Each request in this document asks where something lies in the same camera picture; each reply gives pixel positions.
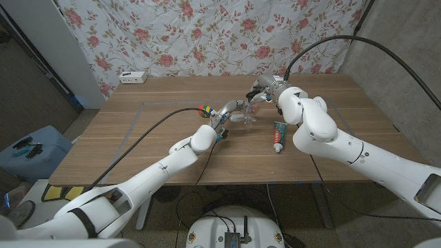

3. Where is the black comb tool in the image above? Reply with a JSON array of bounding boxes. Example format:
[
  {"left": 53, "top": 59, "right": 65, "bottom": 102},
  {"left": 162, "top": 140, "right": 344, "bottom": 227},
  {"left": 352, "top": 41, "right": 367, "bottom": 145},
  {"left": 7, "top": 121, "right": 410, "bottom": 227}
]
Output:
[{"left": 25, "top": 143, "right": 44, "bottom": 160}]

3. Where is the black clamp tool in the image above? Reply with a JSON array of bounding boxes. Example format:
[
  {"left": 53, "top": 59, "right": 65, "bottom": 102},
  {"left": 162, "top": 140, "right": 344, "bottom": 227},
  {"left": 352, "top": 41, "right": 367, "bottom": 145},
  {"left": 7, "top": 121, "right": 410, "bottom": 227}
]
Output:
[{"left": 12, "top": 136, "right": 34, "bottom": 149}]

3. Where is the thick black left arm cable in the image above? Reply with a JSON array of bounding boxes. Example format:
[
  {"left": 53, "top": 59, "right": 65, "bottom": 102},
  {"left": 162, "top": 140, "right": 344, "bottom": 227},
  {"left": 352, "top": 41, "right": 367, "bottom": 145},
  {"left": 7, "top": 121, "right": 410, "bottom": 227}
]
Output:
[{"left": 88, "top": 107, "right": 212, "bottom": 190}]

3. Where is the thin black left wrist cable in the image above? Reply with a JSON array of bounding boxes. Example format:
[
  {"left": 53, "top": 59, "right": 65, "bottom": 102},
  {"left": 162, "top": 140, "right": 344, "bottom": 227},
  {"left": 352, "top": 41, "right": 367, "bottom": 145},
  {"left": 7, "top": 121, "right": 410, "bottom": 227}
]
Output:
[{"left": 194, "top": 139, "right": 221, "bottom": 187}]

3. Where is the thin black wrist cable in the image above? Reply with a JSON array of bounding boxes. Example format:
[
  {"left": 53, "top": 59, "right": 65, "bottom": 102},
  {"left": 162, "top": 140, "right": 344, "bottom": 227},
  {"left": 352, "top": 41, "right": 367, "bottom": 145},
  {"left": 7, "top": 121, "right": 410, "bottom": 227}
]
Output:
[
  {"left": 194, "top": 139, "right": 221, "bottom": 187},
  {"left": 309, "top": 154, "right": 441, "bottom": 222}
]

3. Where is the grey shoe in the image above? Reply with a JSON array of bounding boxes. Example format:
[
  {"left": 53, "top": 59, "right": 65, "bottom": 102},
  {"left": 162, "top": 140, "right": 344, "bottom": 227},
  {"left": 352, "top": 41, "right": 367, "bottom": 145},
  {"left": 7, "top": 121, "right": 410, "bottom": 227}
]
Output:
[{"left": 5, "top": 200, "right": 36, "bottom": 228}]

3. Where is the striped wooden maraca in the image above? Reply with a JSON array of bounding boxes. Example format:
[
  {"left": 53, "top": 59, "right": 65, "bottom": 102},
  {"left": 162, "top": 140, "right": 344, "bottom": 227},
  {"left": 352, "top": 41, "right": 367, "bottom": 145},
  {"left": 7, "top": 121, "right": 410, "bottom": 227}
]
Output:
[{"left": 198, "top": 105, "right": 216, "bottom": 118}]

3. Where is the metal table leg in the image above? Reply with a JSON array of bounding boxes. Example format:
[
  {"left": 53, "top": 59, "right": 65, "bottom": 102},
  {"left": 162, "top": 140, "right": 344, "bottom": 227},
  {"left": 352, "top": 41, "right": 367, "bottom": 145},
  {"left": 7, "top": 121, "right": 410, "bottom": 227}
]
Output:
[
  {"left": 135, "top": 187, "right": 155, "bottom": 231},
  {"left": 309, "top": 182, "right": 334, "bottom": 230}
]

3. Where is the black backdrop stand pole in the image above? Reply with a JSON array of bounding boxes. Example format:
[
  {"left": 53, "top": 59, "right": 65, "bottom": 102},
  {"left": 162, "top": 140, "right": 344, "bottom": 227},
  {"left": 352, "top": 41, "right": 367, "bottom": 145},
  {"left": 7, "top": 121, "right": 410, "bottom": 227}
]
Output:
[{"left": 350, "top": 0, "right": 376, "bottom": 44}]

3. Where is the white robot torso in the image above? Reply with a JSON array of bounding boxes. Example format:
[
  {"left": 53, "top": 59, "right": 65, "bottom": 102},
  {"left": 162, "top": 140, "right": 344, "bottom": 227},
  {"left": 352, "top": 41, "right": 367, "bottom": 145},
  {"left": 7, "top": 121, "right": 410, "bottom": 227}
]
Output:
[{"left": 185, "top": 205, "right": 286, "bottom": 248}]

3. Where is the toothpaste tube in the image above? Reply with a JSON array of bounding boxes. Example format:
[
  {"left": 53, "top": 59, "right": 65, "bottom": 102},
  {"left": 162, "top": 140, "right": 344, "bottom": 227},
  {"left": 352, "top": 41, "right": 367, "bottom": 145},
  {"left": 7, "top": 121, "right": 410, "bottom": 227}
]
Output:
[{"left": 273, "top": 121, "right": 288, "bottom": 154}]

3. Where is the teal handled tool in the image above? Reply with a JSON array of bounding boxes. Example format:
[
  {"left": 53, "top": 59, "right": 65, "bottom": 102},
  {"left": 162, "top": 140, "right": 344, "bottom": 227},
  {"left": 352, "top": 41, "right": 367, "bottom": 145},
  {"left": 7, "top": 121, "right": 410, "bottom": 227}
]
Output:
[{"left": 12, "top": 143, "right": 44, "bottom": 158}]

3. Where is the white power strip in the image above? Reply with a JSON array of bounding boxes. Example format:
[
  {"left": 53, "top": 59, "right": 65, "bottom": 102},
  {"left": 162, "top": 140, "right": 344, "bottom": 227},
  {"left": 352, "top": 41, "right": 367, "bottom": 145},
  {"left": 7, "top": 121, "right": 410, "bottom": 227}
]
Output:
[{"left": 119, "top": 71, "right": 148, "bottom": 85}]

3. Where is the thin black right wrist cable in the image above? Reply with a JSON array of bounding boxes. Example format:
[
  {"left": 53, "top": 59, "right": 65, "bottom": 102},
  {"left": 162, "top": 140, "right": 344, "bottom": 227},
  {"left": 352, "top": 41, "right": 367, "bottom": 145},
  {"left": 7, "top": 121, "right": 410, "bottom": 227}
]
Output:
[{"left": 309, "top": 154, "right": 441, "bottom": 222}]

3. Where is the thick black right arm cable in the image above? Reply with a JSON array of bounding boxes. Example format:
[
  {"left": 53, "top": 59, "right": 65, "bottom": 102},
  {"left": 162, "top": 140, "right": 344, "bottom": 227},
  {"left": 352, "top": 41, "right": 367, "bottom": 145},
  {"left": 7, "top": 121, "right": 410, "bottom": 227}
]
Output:
[{"left": 283, "top": 34, "right": 441, "bottom": 111}]

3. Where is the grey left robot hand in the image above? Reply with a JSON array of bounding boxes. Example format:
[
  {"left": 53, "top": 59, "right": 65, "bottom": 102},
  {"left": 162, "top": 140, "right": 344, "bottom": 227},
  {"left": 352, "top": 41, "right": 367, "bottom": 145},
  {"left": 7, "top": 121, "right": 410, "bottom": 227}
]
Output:
[{"left": 209, "top": 99, "right": 258, "bottom": 133}]

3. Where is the blue storage bin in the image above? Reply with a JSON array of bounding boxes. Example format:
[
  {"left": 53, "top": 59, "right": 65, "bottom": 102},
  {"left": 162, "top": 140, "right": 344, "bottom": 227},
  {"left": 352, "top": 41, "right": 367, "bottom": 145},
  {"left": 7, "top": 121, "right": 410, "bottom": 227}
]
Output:
[{"left": 0, "top": 125, "right": 74, "bottom": 184}]

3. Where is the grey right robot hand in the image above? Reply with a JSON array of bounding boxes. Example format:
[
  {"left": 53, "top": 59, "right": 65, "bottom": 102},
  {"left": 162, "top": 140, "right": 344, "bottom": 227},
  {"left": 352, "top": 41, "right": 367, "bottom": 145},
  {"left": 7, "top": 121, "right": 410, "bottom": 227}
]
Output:
[{"left": 246, "top": 74, "right": 290, "bottom": 104}]

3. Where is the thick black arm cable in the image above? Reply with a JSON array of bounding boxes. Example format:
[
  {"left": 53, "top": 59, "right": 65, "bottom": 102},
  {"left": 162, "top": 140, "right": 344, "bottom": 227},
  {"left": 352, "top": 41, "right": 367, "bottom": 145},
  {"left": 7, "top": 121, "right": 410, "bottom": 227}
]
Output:
[
  {"left": 88, "top": 107, "right": 212, "bottom": 190},
  {"left": 283, "top": 34, "right": 441, "bottom": 111}
]

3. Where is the clear plastic dispenser bottle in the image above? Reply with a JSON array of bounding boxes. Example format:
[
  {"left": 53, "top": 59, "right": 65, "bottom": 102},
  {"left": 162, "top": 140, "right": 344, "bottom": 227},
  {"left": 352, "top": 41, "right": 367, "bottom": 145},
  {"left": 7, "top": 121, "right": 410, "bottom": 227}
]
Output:
[{"left": 240, "top": 102, "right": 258, "bottom": 125}]

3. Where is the floral backdrop cloth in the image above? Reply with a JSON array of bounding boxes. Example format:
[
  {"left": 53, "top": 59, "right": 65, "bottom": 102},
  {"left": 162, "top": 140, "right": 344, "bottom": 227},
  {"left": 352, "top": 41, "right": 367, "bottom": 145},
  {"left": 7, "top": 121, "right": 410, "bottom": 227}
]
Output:
[{"left": 57, "top": 0, "right": 366, "bottom": 99}]

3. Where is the yellow black floor mat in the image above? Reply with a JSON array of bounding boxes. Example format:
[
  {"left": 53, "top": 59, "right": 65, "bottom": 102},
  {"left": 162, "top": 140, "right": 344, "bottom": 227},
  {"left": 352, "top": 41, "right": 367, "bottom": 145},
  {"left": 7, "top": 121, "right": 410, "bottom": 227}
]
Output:
[{"left": 41, "top": 185, "right": 85, "bottom": 203}]

